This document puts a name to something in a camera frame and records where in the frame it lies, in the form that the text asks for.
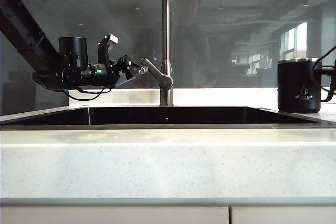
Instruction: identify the narrow beige cabinet door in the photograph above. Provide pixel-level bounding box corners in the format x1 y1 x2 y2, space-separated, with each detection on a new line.
230 206 336 224

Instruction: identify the wide beige cabinet door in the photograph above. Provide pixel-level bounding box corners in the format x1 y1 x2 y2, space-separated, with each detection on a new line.
0 206 229 224

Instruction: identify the black sink basin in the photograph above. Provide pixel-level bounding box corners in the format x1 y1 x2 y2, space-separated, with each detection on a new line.
0 105 321 130

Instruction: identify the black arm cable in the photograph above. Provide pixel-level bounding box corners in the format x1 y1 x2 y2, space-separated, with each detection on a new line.
32 72 113 102
311 46 336 73

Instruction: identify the silver kitchen faucet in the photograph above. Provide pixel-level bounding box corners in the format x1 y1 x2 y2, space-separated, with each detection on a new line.
160 0 175 107

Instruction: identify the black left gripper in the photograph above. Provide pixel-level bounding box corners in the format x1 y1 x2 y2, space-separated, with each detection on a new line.
112 54 150 88

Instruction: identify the white backsplash ledge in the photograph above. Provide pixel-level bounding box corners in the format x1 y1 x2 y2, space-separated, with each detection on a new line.
68 87 336 107

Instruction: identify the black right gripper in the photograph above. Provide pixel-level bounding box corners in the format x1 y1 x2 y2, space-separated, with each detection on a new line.
313 59 336 97

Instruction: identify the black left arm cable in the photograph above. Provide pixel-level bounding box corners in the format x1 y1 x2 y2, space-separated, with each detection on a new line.
32 72 113 102

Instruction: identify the black mug with steel rim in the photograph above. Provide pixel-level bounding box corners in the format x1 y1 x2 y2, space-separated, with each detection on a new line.
277 57 330 114

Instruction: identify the steel faucet lever handle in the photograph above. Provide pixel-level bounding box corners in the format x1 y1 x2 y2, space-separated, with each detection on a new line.
139 57 174 90

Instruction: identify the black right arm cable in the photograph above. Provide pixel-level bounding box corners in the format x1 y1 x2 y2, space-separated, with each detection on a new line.
311 46 336 73

